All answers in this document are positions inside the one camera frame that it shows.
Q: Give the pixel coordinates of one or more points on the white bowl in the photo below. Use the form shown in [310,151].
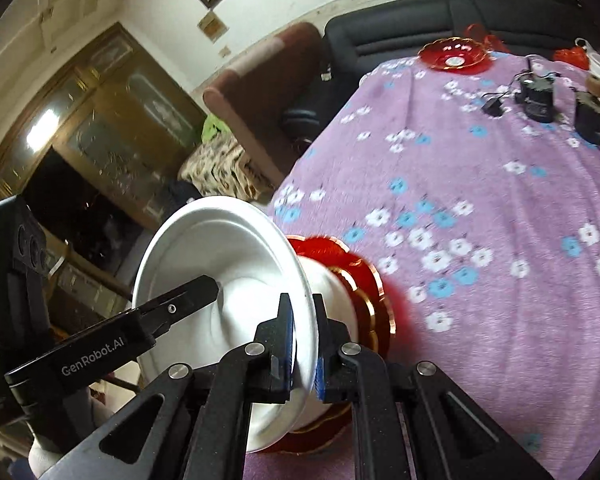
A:
[205,250]

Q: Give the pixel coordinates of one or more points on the black bag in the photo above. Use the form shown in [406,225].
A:
[182,191]

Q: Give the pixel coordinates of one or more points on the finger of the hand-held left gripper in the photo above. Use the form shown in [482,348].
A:
[185,297]

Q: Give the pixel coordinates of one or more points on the purple floral tablecloth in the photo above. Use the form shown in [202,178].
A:
[480,260]

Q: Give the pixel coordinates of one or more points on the yellowed wall sticker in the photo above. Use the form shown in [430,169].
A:
[211,25]

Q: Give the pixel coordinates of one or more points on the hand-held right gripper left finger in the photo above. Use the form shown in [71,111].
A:
[285,340]

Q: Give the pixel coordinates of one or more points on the green cushion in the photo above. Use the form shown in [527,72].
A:
[212,127]

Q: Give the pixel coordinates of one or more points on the black battery charger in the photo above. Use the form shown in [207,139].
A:
[537,92]

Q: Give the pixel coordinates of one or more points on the wooden cabinet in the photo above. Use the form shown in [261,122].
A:
[105,125]

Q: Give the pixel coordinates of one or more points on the small black adapter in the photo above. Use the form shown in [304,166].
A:
[493,106]

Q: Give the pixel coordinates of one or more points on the black leather sofa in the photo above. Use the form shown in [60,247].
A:
[405,25]

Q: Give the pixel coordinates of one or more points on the large red plate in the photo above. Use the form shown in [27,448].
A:
[325,250]

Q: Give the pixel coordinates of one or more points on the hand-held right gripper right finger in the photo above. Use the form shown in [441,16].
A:
[321,375]

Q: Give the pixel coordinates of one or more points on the leaf patterned couch blanket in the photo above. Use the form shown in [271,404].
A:
[215,170]

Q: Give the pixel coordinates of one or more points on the brown armchair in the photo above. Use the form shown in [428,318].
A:
[265,90]

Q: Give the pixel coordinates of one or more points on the small red plate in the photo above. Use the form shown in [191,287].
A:
[455,55]
[367,310]

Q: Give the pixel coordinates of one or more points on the black battery pack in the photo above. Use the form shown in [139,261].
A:
[591,120]

